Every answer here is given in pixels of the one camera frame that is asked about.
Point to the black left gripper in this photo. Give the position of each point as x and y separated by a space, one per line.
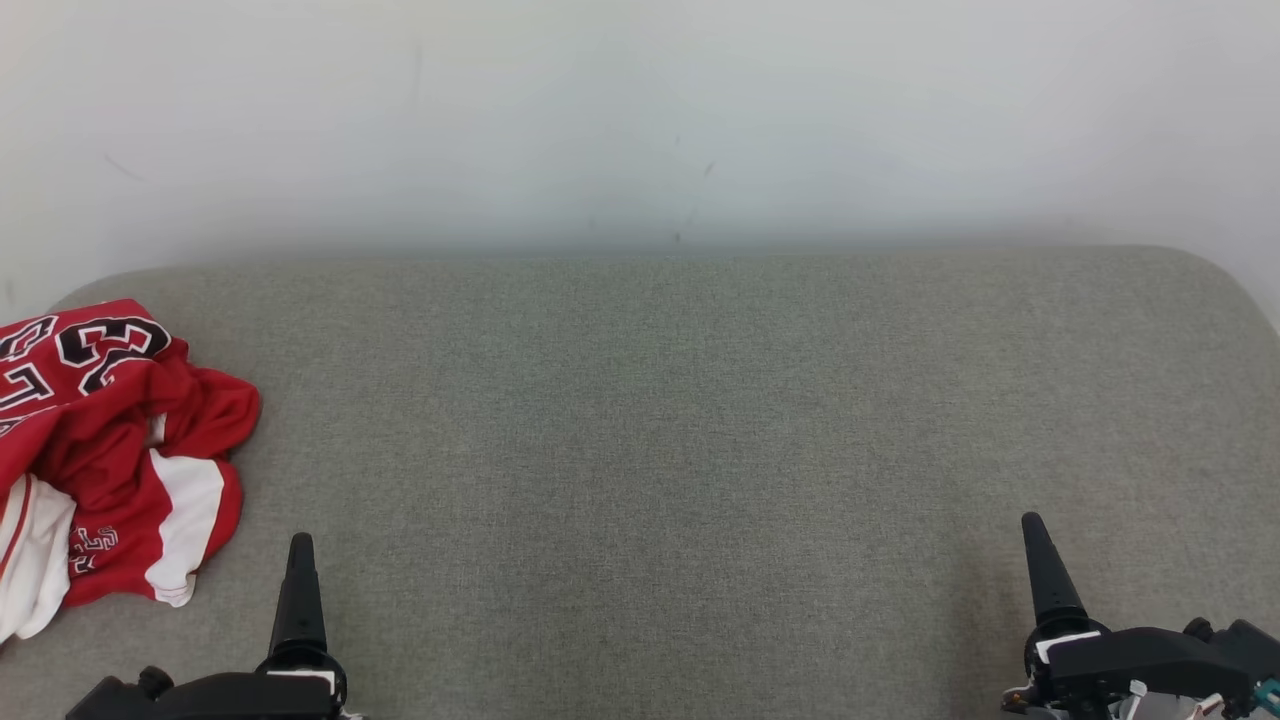
260 695

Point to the teal right camera connector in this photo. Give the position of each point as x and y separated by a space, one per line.
1270 695

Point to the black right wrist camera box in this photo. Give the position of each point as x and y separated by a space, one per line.
1250 645

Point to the red white-striped basketball shorts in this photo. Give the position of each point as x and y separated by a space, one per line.
190 520

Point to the red number 23 basketball jersey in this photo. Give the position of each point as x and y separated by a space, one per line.
100 420

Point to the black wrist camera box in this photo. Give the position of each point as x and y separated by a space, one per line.
120 702
1250 645

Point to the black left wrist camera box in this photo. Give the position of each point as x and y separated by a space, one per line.
120 702

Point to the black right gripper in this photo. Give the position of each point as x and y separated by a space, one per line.
1120 660

